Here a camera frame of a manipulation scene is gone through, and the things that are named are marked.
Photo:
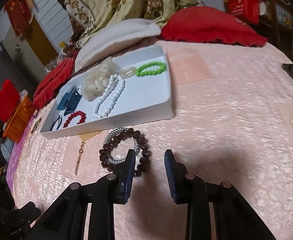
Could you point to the red wall banner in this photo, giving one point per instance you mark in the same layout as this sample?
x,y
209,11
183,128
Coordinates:
x,y
19,12

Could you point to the red shopping bag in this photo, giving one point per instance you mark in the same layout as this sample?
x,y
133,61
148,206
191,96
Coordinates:
x,y
243,5

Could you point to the blue hair claw clip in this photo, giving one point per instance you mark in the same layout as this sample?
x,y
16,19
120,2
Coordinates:
x,y
70,100

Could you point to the small red ruffled pillow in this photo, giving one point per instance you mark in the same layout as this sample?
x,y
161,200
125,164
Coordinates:
x,y
52,82

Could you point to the red plastic box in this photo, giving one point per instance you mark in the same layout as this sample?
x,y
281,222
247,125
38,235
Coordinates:
x,y
5,100

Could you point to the pink quilted bedspread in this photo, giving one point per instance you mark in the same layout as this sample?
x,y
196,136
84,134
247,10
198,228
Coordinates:
x,y
236,142

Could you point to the large red ruffled pillow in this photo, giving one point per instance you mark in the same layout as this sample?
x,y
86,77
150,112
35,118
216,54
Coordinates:
x,y
206,25

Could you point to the cream dotted scrunchie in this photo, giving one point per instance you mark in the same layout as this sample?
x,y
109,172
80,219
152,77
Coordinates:
x,y
97,82

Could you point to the white pillow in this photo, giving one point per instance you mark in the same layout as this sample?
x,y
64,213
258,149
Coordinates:
x,y
119,37

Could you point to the dark wooden chair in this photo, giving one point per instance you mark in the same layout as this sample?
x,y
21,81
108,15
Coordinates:
x,y
273,22

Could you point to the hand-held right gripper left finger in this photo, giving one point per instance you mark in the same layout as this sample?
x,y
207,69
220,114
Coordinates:
x,y
129,177

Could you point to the white cardboard box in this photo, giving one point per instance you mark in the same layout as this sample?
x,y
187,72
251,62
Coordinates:
x,y
144,97

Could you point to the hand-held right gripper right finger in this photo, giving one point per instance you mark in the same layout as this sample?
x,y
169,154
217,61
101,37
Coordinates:
x,y
171,177

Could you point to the orange plastic basket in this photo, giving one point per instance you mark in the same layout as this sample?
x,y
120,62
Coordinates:
x,y
19,120

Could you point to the floral checked blanket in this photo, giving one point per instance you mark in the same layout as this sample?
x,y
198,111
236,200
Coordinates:
x,y
126,2

